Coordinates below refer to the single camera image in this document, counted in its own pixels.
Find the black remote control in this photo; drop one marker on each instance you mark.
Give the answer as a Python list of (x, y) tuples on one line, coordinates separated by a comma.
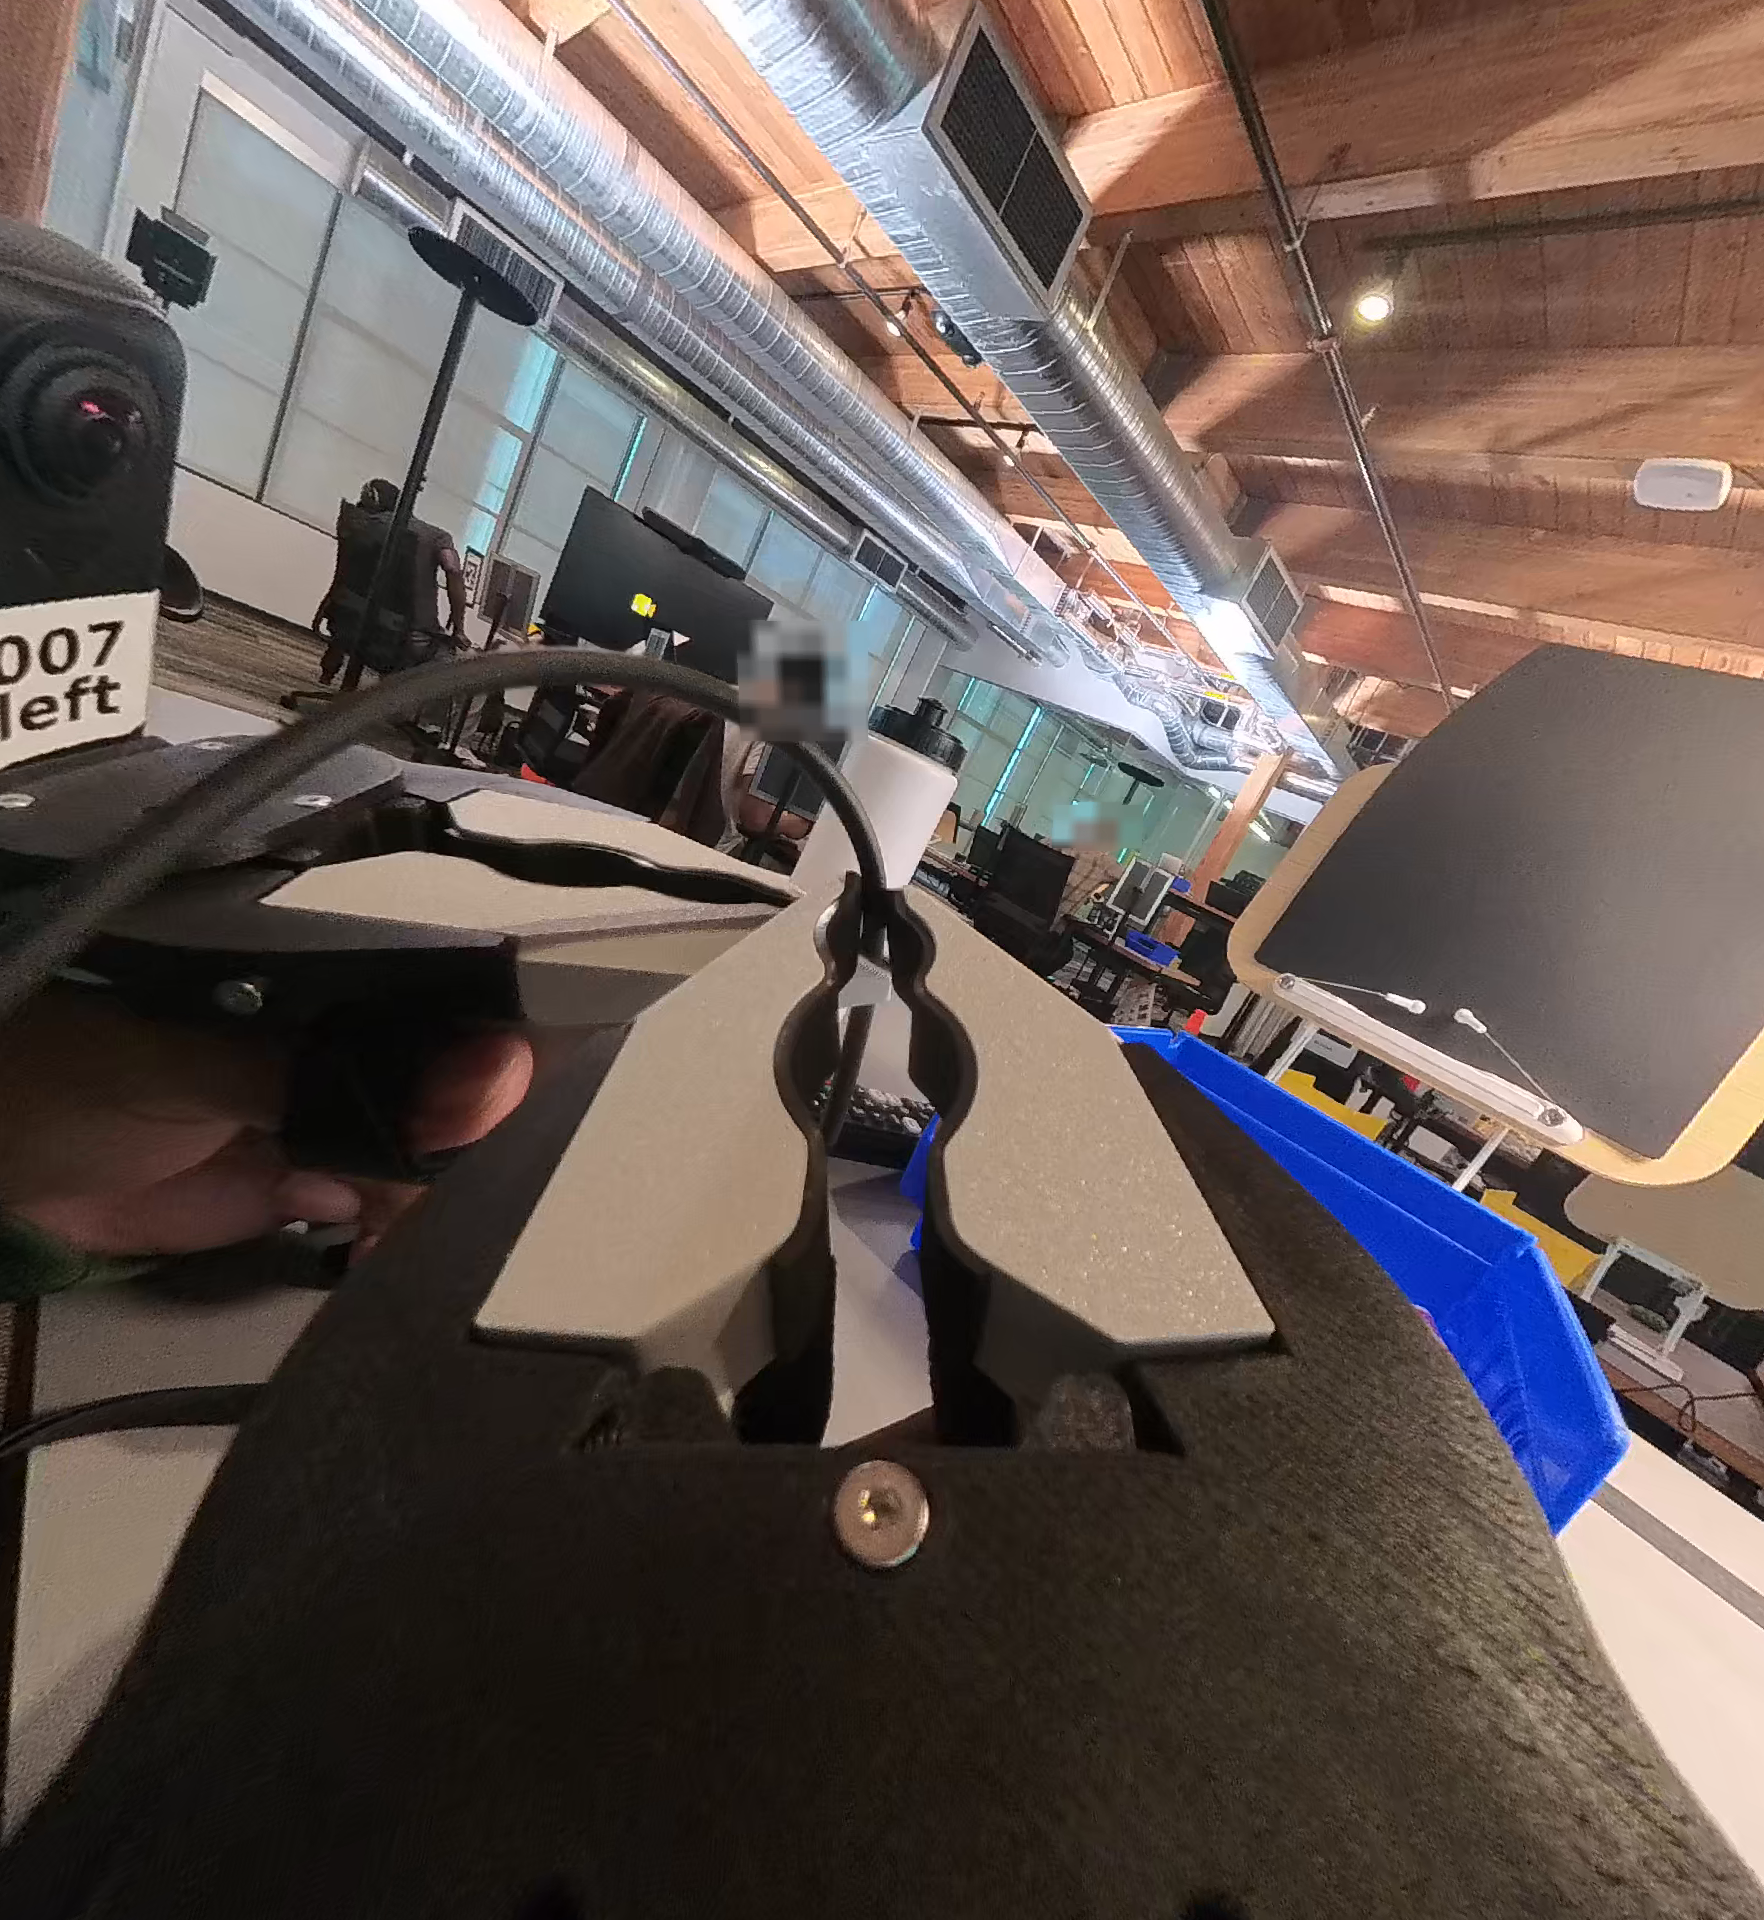
[(881, 1118)]

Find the large black monitor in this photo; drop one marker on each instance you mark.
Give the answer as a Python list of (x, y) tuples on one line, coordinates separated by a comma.
[(641, 569)]

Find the blue plastic bin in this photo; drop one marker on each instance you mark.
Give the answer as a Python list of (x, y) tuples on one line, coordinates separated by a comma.
[(1451, 1276)]

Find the white ceiling access point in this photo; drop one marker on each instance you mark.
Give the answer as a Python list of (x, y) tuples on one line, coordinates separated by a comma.
[(1680, 485)]

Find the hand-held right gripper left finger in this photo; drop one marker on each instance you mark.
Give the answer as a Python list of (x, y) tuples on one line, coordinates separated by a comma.
[(671, 1201)]

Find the silver spiral duct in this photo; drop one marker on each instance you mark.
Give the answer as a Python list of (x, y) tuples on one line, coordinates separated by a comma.
[(641, 196)]

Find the person's left hand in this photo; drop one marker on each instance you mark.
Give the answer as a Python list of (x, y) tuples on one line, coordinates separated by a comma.
[(101, 1109)]

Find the black light stand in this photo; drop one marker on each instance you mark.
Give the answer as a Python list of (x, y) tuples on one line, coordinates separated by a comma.
[(475, 277)]

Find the dark brown office chair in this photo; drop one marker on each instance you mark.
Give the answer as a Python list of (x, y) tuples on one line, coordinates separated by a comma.
[(650, 764)]

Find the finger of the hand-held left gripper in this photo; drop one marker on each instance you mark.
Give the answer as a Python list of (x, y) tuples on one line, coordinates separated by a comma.
[(597, 938), (567, 818)]

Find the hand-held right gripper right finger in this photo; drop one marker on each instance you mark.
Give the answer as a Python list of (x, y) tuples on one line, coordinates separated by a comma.
[(1093, 1214)]

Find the black studio light panel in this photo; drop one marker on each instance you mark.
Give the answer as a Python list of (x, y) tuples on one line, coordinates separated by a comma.
[(169, 258)]

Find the black wood-rimmed board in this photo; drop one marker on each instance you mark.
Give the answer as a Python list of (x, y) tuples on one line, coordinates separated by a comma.
[(1556, 885)]

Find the silver ventilation duct with vents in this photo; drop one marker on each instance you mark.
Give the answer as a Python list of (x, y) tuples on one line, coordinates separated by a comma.
[(1106, 436)]

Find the ceiling spotlight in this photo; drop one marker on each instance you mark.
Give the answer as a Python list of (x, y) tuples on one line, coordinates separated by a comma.
[(1372, 304)]

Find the white water bottle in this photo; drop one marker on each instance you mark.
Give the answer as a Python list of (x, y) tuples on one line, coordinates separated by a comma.
[(881, 796)]

